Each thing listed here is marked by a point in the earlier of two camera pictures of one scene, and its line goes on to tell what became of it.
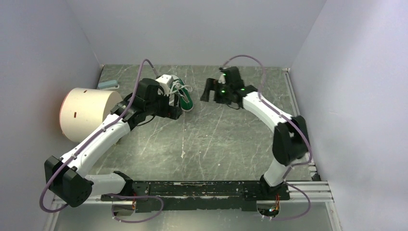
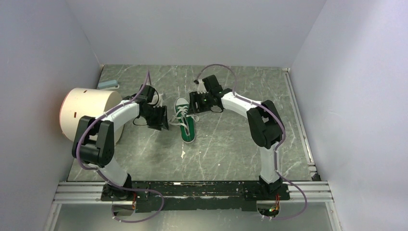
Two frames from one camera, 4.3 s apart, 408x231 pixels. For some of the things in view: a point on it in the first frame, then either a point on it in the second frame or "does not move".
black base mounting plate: [197, 196] does not move
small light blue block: [111, 83] does not move
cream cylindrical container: [82, 109] does not move
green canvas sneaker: [180, 96] -> [186, 121]
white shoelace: [178, 86] -> [179, 118]
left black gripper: [172, 111] -> [161, 121]
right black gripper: [211, 84] -> [195, 97]
